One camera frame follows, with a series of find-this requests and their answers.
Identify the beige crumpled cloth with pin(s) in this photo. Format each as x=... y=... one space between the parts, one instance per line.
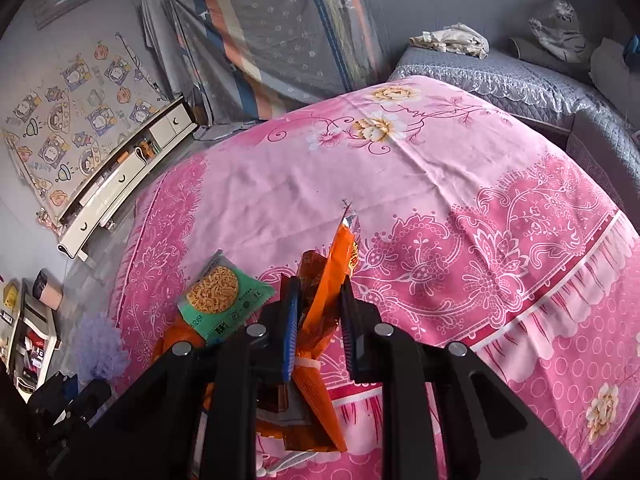
x=450 y=37

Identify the orange snack packet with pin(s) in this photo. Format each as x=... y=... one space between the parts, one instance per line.
x=182 y=332

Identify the white low cabinet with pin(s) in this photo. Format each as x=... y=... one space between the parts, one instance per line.
x=115 y=180

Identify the yellow toy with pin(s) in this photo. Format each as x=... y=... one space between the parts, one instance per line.
x=11 y=300

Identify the white tiger plush toy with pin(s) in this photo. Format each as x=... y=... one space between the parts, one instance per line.
x=560 y=30

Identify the grey pillow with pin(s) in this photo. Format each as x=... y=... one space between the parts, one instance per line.
x=612 y=65

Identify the pink floral bed sheet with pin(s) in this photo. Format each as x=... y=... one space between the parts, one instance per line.
x=425 y=185

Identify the orange snack wrapper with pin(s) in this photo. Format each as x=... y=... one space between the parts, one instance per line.
x=320 y=305

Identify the white hanging cloth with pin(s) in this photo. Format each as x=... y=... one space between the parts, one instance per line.
x=160 y=35

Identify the green snack packet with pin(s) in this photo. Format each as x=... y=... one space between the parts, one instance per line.
x=220 y=295

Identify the grey flat cushion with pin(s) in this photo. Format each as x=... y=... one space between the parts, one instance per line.
x=530 y=50

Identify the purple fluffy duster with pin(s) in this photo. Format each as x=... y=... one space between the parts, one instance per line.
x=100 y=345

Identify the cartoon printed cloth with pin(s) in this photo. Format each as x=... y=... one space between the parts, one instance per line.
x=75 y=110

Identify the grey quilted sofa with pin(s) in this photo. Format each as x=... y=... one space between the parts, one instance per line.
x=525 y=80

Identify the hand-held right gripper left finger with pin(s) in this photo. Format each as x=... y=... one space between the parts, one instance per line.
x=290 y=332

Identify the orange bottle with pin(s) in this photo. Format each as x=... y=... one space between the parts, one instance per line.
x=146 y=150

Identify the pink box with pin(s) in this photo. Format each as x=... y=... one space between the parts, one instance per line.
x=47 y=292

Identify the striped covered mattress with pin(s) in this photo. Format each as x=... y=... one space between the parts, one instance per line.
x=280 y=35

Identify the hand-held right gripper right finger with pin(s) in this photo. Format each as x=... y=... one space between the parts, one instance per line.
x=350 y=332

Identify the white side shelf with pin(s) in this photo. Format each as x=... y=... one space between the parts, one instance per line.
x=30 y=340

